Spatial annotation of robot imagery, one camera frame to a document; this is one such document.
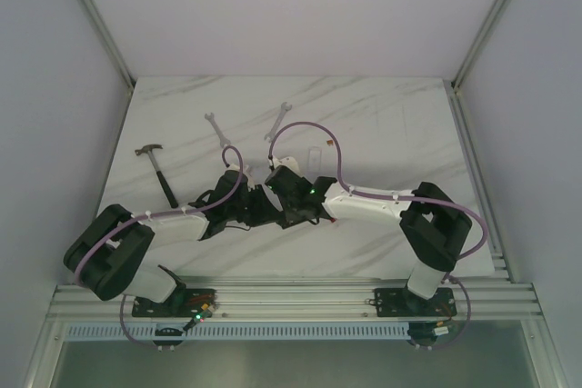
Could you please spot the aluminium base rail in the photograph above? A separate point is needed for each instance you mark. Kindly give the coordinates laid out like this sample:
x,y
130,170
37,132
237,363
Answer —
x,y
309,299

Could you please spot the aluminium frame post left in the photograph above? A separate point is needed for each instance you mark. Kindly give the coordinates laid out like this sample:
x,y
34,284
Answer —
x,y
108,42

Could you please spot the clear fuse box cover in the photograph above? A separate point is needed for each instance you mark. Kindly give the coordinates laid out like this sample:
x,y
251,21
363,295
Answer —
x,y
314,160

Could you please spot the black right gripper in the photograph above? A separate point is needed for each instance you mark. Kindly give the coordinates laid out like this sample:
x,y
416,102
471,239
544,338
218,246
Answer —
x,y
283,203

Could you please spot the slotted grey cable duct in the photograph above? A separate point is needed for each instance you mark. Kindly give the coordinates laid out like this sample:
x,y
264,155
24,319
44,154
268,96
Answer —
x,y
78,332

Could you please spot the silver open-end wrench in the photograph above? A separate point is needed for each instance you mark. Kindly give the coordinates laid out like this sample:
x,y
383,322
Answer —
x,y
284,109
223,140

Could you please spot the small claw hammer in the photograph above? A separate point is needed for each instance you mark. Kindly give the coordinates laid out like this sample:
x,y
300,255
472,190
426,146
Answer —
x,y
149,151

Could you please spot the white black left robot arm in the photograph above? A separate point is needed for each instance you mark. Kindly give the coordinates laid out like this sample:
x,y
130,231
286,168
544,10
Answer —
x,y
108,257

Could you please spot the aluminium frame rail right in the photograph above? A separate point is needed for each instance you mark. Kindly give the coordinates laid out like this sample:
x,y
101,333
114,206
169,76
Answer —
x,y
485,31

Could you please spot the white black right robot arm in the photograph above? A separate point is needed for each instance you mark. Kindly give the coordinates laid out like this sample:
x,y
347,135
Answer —
x,y
434,226

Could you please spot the silver open-end wrench right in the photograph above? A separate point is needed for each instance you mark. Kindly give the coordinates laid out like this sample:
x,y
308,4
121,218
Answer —
x,y
284,109

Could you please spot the silver open-end wrench left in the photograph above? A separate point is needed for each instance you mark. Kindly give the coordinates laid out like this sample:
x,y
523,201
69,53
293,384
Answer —
x,y
223,140

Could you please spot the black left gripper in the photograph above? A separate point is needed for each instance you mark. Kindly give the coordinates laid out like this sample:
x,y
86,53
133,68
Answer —
x,y
254,205

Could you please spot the black fuse box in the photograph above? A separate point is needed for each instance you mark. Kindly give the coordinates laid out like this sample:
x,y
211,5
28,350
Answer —
x,y
289,219

